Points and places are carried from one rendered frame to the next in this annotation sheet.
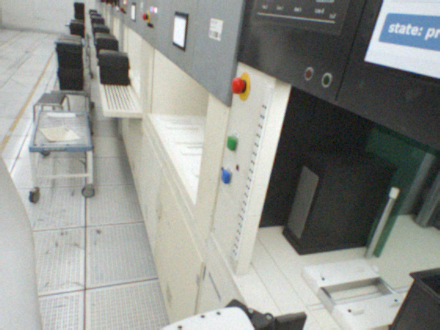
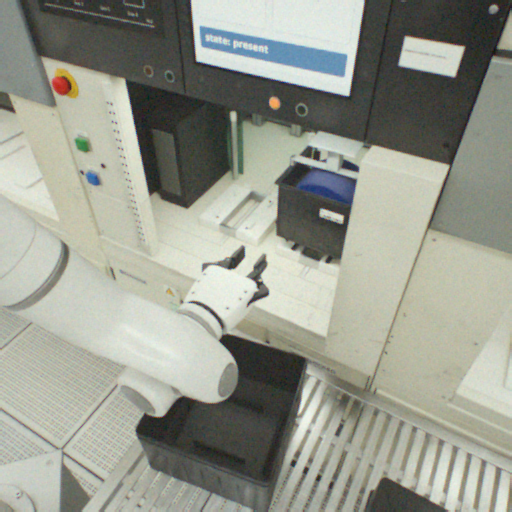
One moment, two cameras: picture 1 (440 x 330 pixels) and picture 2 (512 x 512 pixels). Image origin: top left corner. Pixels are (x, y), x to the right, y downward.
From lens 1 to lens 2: 0.40 m
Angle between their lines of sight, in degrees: 35
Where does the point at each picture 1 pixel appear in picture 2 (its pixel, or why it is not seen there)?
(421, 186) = not seen: hidden behind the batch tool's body
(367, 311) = (257, 221)
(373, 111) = (219, 98)
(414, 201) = not seen: hidden behind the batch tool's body
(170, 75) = not seen: outside the picture
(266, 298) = (187, 257)
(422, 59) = (237, 61)
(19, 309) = (166, 311)
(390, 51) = (213, 55)
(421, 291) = (285, 190)
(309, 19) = (124, 20)
